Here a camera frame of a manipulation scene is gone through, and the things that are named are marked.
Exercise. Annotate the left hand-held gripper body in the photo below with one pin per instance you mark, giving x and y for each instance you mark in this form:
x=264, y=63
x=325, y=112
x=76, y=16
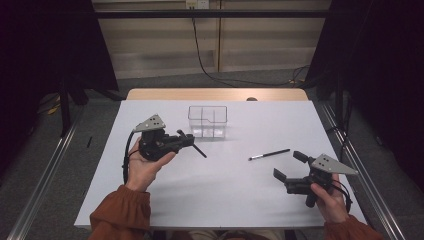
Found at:
x=153, y=143

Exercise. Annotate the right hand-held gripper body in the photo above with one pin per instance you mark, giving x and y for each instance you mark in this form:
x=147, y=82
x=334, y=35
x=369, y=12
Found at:
x=328, y=165

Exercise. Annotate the black makeup brush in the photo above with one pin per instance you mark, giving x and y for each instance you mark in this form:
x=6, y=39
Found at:
x=200, y=152
x=270, y=153

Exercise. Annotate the clear plastic organizer box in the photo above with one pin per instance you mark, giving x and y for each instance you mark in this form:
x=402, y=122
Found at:
x=207, y=131

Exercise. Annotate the person's left hand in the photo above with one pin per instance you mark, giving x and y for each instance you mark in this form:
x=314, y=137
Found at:
x=146, y=171

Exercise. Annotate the person's right hand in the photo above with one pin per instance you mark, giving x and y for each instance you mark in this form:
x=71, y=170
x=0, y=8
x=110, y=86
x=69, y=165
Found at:
x=330, y=206

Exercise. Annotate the wooden table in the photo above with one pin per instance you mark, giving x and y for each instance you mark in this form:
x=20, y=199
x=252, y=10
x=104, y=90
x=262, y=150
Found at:
x=200, y=94

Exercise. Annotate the small black stick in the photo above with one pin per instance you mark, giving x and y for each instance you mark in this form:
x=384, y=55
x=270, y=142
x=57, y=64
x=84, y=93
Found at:
x=89, y=141

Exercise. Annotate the black metal stand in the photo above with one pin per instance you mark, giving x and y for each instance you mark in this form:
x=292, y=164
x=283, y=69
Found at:
x=65, y=110
x=339, y=100

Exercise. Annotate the brown table grommet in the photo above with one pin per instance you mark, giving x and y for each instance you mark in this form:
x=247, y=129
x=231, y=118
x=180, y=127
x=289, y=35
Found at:
x=251, y=99

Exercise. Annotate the dark curtain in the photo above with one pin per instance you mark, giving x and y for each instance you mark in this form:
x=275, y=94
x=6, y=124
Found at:
x=383, y=66
x=50, y=50

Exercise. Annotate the black horizontal bar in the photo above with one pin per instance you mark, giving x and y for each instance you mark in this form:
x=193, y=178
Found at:
x=233, y=13

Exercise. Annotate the aluminium floor rail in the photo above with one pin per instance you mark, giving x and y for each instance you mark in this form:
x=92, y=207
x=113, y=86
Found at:
x=46, y=175
x=388, y=216

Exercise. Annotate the white wall outlet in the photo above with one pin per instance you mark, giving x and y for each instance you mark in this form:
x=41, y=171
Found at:
x=196, y=4

